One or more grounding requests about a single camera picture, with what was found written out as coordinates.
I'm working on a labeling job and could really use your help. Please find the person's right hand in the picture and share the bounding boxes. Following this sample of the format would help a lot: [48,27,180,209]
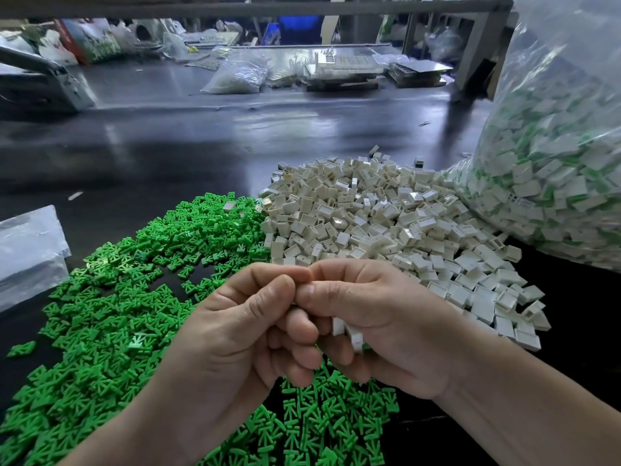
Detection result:
[294,259,477,402]

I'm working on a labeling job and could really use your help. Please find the person's left hand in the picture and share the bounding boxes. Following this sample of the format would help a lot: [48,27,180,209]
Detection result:
[155,263,324,460]

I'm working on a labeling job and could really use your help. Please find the small white plastic part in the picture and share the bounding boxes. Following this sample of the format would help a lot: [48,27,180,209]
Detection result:
[332,318,366,353]

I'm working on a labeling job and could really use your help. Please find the pile of white plastic caps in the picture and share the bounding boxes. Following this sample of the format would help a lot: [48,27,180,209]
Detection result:
[260,152,552,353]

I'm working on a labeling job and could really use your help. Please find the pile of green plastic clips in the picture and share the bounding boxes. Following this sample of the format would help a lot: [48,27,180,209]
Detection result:
[0,193,401,466]

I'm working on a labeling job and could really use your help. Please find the clear plastic bag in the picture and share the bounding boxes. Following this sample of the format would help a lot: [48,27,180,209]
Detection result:
[448,0,621,272]

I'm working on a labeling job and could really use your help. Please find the person's left forearm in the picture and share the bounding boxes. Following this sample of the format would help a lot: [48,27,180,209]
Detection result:
[60,407,200,466]

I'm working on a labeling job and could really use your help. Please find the small green plastic part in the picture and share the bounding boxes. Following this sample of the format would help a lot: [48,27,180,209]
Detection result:
[6,340,37,359]

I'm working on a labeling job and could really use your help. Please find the small clear bag of parts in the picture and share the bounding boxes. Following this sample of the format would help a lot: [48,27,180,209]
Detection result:
[202,58,271,95]

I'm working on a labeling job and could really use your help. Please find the stack of clear flat bags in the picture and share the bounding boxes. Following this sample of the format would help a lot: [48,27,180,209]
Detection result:
[0,205,72,311]

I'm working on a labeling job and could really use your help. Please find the dark flat tray stack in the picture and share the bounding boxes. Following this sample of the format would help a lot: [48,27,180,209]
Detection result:
[389,58,455,89]

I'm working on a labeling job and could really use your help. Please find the blue crate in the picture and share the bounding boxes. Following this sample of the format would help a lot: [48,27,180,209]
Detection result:
[270,16,326,45]

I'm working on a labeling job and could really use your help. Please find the grey metal horizontal bar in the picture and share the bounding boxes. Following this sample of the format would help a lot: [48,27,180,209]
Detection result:
[0,0,514,17]

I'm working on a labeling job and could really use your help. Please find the grey heat sealer machine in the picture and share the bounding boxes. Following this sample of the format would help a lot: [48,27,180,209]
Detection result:
[0,43,96,113]

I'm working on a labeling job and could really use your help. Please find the grey metal slanted post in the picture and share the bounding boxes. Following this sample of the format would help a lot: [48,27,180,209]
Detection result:
[454,0,516,98]

